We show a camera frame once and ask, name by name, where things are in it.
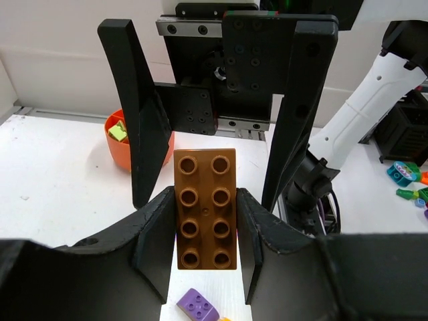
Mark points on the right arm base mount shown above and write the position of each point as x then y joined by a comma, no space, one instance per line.
323,219

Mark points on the colourful toy pile background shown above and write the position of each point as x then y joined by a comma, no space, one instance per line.
412,183

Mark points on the light green lego brick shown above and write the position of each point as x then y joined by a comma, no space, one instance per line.
118,131

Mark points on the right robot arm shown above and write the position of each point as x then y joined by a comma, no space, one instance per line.
400,67

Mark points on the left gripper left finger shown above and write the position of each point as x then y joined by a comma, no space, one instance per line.
120,273

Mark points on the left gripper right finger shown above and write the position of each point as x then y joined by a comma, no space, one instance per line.
290,276

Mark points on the purple printed lego brick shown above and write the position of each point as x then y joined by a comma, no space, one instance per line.
197,307

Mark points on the black crate background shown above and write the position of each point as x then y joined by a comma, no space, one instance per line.
402,134

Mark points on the brown long lego brick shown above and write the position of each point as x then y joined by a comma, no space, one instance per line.
206,217

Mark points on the aluminium rail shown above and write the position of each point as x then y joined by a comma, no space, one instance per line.
227,127

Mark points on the orange divided round container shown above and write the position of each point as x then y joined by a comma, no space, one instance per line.
118,147

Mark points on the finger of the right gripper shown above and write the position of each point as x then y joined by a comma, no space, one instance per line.
146,121
313,46

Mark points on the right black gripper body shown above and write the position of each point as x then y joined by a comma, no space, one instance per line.
228,60

